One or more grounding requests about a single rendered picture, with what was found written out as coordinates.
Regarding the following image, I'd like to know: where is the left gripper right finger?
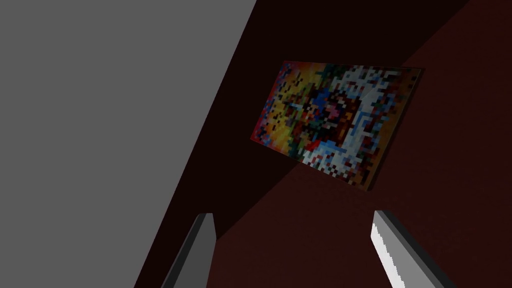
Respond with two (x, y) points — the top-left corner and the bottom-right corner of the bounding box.
(370, 209), (458, 288)

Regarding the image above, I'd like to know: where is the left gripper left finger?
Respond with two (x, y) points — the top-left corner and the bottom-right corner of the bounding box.
(160, 212), (218, 288)

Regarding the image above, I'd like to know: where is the colourful wall picture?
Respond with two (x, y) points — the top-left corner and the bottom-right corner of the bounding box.
(249, 60), (424, 192)

